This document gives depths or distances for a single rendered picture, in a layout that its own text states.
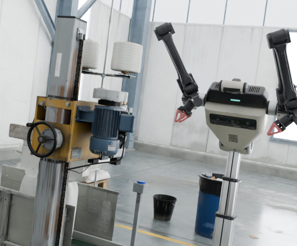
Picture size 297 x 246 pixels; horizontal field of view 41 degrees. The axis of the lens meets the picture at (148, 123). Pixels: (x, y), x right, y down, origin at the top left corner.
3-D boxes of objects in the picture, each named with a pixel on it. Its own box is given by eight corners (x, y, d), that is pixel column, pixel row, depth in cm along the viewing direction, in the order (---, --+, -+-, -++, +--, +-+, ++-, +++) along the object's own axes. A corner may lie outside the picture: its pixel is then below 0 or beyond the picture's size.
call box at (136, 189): (147, 192, 268) (148, 183, 268) (142, 194, 261) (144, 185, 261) (137, 189, 271) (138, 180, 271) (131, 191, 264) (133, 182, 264)
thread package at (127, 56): (144, 76, 223) (148, 46, 222) (131, 72, 208) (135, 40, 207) (118, 73, 230) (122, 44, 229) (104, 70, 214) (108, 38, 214)
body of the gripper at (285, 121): (275, 121, 219) (286, 112, 217) (276, 121, 228) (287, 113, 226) (283, 130, 217) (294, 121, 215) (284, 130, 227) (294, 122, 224)
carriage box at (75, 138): (101, 157, 230) (108, 104, 229) (67, 163, 199) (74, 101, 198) (66, 151, 240) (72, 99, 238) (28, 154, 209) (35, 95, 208)
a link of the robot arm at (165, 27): (167, 20, 241) (151, 27, 242) (169, 20, 228) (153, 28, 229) (195, 86, 253) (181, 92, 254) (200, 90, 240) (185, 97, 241)
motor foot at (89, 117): (102, 124, 210) (104, 108, 210) (90, 124, 199) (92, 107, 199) (87, 122, 214) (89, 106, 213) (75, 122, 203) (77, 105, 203)
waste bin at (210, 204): (237, 233, 465) (245, 178, 462) (227, 245, 418) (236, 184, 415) (198, 223, 484) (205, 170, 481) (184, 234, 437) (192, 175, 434)
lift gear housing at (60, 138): (61, 150, 202) (64, 129, 201) (54, 151, 197) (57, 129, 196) (45, 147, 206) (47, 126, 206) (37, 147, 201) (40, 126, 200)
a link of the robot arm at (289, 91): (286, 28, 204) (265, 34, 205) (289, 30, 199) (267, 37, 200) (300, 102, 220) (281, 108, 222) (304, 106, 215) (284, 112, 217)
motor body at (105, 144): (122, 155, 211) (128, 109, 210) (108, 157, 197) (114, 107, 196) (98, 151, 217) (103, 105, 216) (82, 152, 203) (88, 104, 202)
